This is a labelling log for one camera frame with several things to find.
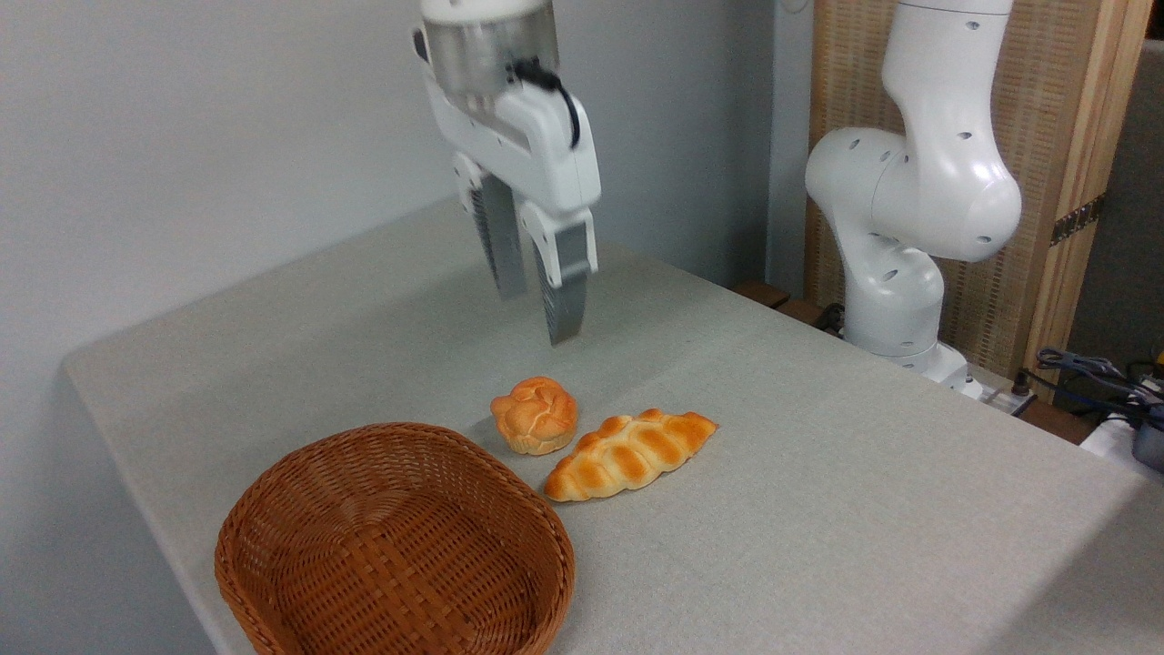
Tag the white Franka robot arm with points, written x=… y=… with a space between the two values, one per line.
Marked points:
x=937 y=182

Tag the long braided bread loaf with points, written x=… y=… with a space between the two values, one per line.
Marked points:
x=627 y=453

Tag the brass screen hinge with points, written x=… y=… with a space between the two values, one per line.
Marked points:
x=1078 y=220

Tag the wooden woven screen panel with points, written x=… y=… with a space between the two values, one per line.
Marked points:
x=1055 y=109

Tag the brown wicker basket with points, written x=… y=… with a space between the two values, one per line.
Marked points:
x=391 y=546

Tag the dark grey partition panel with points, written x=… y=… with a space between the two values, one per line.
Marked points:
x=1128 y=227

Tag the round knotted bread roll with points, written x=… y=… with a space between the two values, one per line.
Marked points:
x=536 y=417

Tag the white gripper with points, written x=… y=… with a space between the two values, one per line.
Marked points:
x=555 y=155

